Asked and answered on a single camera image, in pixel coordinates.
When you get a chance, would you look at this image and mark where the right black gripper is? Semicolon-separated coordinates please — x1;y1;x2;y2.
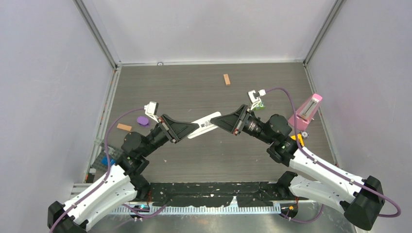
211;104;275;145

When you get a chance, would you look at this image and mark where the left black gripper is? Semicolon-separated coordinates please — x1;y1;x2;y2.
140;114;198;157

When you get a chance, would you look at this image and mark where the small white remote control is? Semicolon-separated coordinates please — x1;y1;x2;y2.
187;112;222;139

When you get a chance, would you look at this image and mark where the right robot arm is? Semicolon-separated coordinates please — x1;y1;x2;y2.
211;104;385;231

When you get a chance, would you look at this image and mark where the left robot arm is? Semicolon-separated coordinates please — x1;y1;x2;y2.
47;114;200;233

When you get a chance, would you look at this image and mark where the green monster cube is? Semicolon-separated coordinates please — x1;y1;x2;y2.
251;101;265;111

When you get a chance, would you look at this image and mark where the purple round disc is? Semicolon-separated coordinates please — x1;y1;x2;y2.
137;116;150;127

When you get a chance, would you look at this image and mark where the small wooden block left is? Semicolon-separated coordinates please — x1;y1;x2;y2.
117;123;132;132

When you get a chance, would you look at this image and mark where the grey lego baseplate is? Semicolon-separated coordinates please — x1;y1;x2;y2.
91;144;122;172

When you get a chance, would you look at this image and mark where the pink metronome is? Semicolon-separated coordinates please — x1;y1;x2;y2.
288;94;323;131

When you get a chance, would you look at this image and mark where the small round poker chip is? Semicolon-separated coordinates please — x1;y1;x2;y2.
301;131;309;139

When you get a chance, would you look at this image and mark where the blue lego brick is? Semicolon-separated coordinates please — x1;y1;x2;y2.
101;157;115;166

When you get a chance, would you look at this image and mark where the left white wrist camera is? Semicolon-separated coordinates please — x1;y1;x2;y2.
144;101;159;123

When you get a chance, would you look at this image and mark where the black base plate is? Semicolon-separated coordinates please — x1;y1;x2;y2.
150;182;304;207

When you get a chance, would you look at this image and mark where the yellow triangle frame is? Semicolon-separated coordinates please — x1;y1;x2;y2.
291;133;305;147

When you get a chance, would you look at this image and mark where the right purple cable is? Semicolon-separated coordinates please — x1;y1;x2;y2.
264;87;402;224

